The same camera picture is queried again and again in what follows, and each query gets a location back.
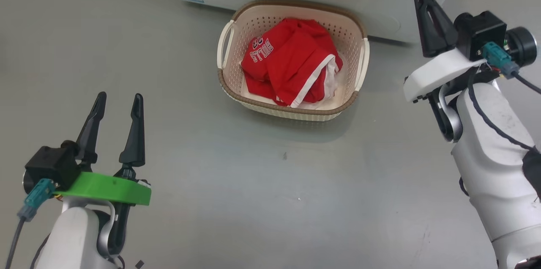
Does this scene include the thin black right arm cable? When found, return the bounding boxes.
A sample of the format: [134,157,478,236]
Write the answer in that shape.
[467,70,541,153]

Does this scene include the white washing machine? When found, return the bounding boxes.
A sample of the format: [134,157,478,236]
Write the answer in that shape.
[160,0,465,44]

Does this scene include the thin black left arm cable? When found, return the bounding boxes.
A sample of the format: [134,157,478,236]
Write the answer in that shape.
[30,234,50,269]

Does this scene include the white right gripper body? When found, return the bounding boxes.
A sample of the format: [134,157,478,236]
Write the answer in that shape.
[403,48,487,104]

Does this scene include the red shorts with white trim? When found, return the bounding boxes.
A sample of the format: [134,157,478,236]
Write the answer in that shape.
[266,19,344,107]

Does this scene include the cream perforated laundry basket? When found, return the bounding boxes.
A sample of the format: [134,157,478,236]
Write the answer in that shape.
[217,0,370,122]

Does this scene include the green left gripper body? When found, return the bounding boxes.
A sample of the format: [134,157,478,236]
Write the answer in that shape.
[54,172,152,206]

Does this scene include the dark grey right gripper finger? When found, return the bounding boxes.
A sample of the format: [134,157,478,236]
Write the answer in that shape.
[413,0,459,58]

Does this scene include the cable with teal connector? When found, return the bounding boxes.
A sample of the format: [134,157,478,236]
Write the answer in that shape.
[482,41,541,94]
[4,178,55,269]

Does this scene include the right cable with teal connector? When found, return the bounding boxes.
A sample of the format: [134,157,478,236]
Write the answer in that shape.
[482,41,541,94]

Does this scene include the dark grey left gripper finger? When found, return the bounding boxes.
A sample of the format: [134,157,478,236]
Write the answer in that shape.
[118,93,146,168]
[75,91,107,166]

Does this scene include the left cable with teal connector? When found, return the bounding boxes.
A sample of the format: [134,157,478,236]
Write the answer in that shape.
[4,178,55,269]

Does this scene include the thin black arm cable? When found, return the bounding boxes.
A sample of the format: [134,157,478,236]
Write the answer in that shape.
[30,234,50,269]
[467,70,541,153]

